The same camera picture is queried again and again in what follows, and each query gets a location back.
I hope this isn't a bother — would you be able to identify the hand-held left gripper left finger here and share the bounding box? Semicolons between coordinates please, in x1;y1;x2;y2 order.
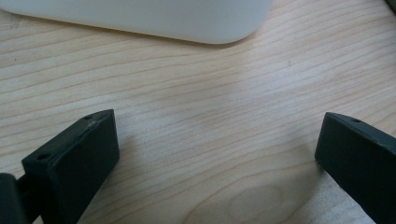
21;108;120;224

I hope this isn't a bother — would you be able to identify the white plastic container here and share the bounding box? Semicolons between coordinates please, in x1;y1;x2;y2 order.
0;0;275;45

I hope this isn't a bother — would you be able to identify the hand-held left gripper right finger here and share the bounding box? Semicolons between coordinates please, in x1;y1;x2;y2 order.
314;111;396;224

